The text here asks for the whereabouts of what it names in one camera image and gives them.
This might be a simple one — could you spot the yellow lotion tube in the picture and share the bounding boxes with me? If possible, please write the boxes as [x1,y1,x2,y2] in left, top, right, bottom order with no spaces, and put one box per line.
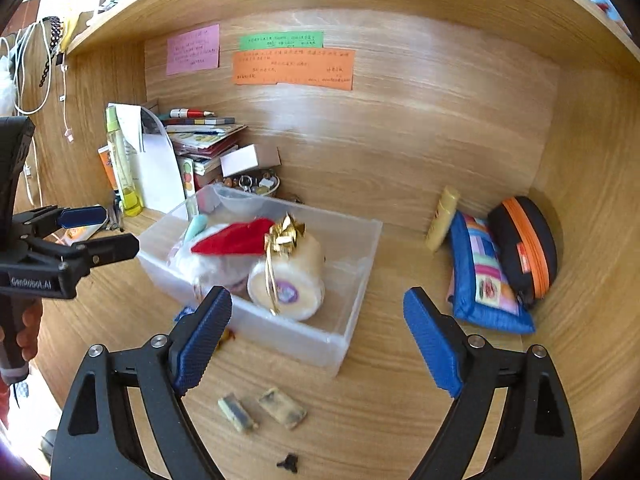
[425,185,460,252]

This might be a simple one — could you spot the orange tube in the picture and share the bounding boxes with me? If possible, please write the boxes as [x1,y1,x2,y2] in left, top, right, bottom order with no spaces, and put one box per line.
[98,145,118,191]

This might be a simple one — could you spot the person's hand on handle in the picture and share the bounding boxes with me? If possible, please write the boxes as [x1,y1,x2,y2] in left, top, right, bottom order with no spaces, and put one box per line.
[16,299,43,362]

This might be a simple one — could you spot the clear plastic storage bin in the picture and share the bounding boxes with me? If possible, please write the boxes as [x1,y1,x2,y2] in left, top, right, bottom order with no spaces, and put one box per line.
[138,184,382,375]

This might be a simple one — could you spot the stack of books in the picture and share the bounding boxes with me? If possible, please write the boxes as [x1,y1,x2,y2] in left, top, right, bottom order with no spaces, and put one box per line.
[160,108,247,176]

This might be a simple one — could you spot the light teal tube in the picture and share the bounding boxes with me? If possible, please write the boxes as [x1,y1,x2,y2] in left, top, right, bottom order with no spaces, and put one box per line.
[182,214,208,243]

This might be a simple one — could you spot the small black binder clip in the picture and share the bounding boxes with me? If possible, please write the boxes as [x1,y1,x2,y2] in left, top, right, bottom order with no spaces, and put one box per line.
[277,453,298,474]

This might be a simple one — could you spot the gold ribbon bow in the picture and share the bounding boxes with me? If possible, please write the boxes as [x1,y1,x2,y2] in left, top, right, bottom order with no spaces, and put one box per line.
[265,214,306,315]

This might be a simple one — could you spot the red velvet pouch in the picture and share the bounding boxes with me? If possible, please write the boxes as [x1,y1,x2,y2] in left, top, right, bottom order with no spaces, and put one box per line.
[191,218,274,257]

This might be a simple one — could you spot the smudged cream eraser block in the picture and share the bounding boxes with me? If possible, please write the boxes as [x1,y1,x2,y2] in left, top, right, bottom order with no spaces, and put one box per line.
[257,387,307,430]

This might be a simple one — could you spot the blue patchwork pouch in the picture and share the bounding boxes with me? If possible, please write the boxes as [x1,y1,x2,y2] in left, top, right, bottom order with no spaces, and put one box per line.
[448,211,535,335]

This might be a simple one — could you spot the white paper sheets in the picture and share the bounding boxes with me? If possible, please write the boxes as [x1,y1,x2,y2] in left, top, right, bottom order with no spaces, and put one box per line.
[110,103,186,214]

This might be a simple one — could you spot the pink sticky note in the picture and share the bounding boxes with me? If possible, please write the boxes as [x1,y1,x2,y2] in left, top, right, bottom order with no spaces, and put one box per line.
[166,24,220,76]

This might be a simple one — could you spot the green sticky note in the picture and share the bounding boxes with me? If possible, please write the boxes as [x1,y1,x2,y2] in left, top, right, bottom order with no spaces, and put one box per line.
[239,30,324,51]

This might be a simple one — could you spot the yellow-green spray bottle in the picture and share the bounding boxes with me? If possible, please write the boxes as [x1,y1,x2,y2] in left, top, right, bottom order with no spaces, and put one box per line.
[105,105,143,217]

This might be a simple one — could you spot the black orange zipper case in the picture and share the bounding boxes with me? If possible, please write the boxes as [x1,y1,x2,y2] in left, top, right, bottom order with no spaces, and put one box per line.
[487,196,559,309]

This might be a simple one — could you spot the bowl of trinkets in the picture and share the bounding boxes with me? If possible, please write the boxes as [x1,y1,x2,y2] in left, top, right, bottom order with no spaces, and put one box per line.
[222,170,281,197]

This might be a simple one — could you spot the pink round lidded container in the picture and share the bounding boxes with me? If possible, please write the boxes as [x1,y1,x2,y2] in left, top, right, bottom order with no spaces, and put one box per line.
[169,247,256,296]

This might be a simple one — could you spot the white charging cables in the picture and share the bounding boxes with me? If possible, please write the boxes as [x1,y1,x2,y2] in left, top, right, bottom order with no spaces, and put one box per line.
[0,16,76,206]

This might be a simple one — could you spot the orange sticky note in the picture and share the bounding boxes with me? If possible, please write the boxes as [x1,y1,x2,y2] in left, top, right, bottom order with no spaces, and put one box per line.
[232,48,356,91]

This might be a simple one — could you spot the small white cardboard box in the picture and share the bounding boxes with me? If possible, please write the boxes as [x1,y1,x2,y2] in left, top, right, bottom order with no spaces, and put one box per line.
[220,144,281,178]

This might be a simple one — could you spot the beige tub with clear lid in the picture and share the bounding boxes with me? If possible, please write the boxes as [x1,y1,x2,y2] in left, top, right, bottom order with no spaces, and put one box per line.
[272,234,326,321]

